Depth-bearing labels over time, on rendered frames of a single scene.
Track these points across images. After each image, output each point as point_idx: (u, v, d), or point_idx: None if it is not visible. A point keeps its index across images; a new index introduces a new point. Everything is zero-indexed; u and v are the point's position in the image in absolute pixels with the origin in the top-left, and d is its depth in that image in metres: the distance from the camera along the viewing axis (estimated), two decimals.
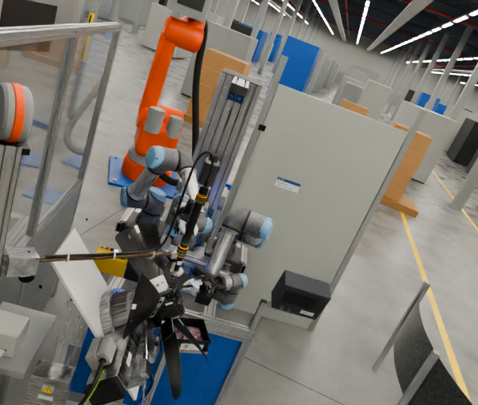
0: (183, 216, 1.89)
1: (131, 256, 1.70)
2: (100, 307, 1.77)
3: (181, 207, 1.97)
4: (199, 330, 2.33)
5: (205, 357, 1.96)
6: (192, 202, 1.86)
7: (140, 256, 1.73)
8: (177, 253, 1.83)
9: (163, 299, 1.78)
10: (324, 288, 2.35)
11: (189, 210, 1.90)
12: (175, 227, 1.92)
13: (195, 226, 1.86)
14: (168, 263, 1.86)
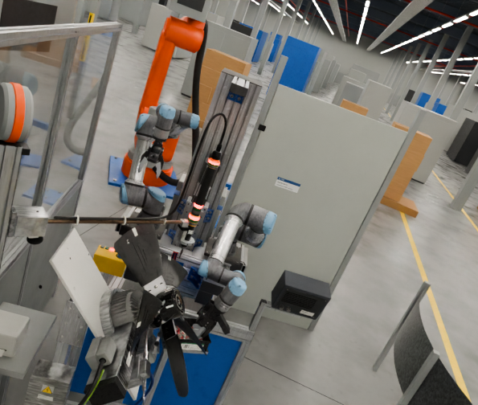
0: (149, 154, 2.21)
1: (141, 222, 1.65)
2: (100, 307, 1.77)
3: (155, 136, 2.18)
4: None
5: (186, 379, 1.65)
6: (149, 161, 2.14)
7: (151, 222, 1.68)
8: (188, 222, 1.78)
9: (165, 287, 1.84)
10: (324, 288, 2.35)
11: None
12: None
13: (159, 167, 2.24)
14: (178, 232, 1.81)
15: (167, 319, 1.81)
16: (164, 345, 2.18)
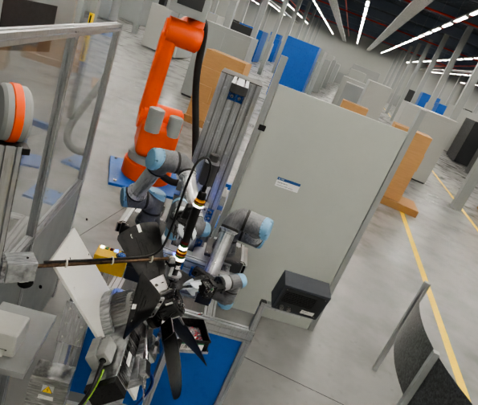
0: (181, 220, 1.90)
1: (129, 261, 1.71)
2: (100, 307, 1.77)
3: (179, 211, 1.98)
4: (199, 330, 2.33)
5: (180, 374, 1.60)
6: (190, 206, 1.87)
7: (139, 261, 1.74)
8: (175, 258, 1.84)
9: (165, 287, 1.86)
10: (324, 288, 2.35)
11: (188, 214, 1.91)
12: (173, 231, 1.93)
13: (194, 230, 1.86)
14: (166, 267, 1.87)
15: (166, 317, 1.80)
16: None
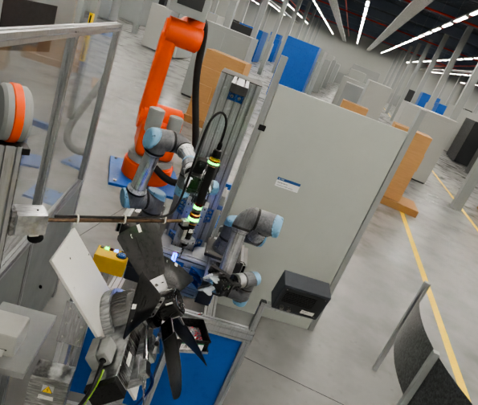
0: (192, 173, 1.92)
1: (142, 221, 1.65)
2: (100, 307, 1.77)
3: (189, 167, 2.00)
4: (199, 330, 2.33)
5: (180, 374, 1.60)
6: (201, 159, 1.89)
7: (151, 221, 1.67)
8: (188, 220, 1.78)
9: (165, 287, 1.86)
10: (324, 288, 2.35)
11: (198, 169, 1.93)
12: (184, 186, 1.95)
13: None
14: (179, 231, 1.81)
15: (166, 317, 1.80)
16: None
